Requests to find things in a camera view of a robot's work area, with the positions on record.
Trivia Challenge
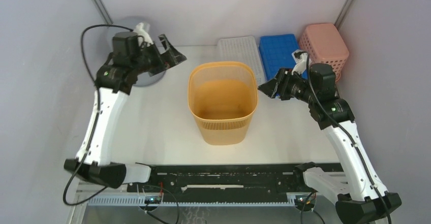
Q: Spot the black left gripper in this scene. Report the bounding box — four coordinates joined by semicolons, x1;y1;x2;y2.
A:
131;35;187;77

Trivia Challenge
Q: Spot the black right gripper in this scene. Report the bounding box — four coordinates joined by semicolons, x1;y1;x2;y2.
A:
257;67;317;105

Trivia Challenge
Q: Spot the grey bin liner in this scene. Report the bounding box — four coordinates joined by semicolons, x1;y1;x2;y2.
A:
106;16;165;87

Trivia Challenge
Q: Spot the blue compartment tray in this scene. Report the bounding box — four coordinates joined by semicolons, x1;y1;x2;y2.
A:
259;34;307;81

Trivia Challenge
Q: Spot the white perforated plastic basket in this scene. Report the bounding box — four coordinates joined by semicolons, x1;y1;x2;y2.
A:
217;36;267;85

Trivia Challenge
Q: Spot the yellow ribbed waste bin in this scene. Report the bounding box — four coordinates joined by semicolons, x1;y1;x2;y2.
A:
188;61;259;145

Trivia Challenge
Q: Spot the pink perforated plastic basket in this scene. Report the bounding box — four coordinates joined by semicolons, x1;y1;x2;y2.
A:
298;23;350;82

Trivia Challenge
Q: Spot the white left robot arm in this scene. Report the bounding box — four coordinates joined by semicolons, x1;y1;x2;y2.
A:
64;31;187;192

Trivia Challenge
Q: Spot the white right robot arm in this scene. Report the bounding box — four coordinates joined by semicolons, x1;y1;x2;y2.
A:
258;63;402;223

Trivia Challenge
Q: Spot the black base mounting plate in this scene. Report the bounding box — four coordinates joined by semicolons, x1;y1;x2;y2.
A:
127;163;312;202

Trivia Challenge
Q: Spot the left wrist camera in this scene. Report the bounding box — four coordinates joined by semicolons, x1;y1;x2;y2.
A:
133;22;154;46

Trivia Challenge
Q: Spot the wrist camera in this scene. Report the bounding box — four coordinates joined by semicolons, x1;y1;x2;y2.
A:
292;49;311;75
133;22;154;46

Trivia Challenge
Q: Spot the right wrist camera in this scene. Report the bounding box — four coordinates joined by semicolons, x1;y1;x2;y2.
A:
292;49;311;75

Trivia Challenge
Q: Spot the aluminium frame rail left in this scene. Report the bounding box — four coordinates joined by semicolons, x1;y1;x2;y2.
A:
92;0;113;24

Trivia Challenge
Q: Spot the aluminium frame rail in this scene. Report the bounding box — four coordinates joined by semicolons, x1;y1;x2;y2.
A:
92;0;113;24
334;0;355;30

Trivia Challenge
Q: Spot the aluminium frame rail right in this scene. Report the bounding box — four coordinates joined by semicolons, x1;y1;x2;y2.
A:
334;0;355;30

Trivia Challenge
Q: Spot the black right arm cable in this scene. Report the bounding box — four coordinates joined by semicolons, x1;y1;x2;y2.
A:
296;51;393;224

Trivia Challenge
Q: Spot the white slotted cable duct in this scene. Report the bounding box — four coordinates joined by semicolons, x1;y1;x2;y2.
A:
87;195;296;207

